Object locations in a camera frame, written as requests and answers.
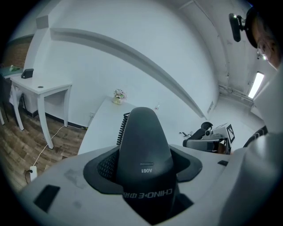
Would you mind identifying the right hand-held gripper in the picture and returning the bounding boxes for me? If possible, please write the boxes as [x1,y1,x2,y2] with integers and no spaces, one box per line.
[182,121,236,155]

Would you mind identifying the black head-mounted camera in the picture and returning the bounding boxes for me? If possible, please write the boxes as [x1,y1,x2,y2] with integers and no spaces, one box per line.
[228,13,246,43]

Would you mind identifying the flower pot with pink flowers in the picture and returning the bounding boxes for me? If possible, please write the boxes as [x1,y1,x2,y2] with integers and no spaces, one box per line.
[111,88,128,105]

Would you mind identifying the white table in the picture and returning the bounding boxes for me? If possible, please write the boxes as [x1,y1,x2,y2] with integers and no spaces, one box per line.
[77,96,186,156]

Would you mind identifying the white power strip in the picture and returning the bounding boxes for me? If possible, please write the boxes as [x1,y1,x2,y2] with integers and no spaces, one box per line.
[29,166,38,181]

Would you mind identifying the rectangular ceiling light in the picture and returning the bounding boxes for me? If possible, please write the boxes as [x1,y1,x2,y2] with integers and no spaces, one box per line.
[248,71,265,99]

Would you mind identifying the green table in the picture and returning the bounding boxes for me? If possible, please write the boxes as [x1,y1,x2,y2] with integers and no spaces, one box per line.
[0,65,23,78]

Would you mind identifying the white ceiling pipes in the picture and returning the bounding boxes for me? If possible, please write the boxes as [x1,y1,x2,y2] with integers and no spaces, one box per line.
[218,83,255,104]

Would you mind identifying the black head strap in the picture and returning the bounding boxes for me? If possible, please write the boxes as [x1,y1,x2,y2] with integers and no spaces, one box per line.
[245,7,260,49]

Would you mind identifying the black box device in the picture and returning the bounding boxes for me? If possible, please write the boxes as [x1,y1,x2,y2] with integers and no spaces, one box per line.
[20,68,34,79]

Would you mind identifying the person's face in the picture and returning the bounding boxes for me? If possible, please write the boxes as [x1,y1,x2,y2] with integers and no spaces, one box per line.
[254,13,283,71]

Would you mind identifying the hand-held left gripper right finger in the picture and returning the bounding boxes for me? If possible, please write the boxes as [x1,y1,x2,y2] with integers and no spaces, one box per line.
[169,144,203,182]

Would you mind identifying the black coiled telephone cord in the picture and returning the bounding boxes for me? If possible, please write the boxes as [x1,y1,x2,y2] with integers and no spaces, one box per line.
[116,112,131,146]

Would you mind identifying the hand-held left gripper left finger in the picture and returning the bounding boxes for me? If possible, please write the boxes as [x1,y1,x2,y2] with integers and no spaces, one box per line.
[83,145,123,195]

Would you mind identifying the white desk with curved legs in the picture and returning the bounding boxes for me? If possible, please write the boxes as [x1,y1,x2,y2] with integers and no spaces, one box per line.
[9,74,73,150]

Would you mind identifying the white power cable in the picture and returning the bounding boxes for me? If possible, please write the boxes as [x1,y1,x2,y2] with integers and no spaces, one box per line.
[32,125,65,168]

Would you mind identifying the eyeglasses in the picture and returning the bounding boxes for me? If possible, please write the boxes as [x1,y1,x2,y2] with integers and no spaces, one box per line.
[256,41,271,62]

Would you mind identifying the black telephone handset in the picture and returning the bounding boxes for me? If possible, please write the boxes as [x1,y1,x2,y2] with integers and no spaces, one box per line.
[116,106,178,223]

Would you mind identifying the black chair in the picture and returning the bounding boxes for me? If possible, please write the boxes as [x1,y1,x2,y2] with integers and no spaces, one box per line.
[0,74,13,127]

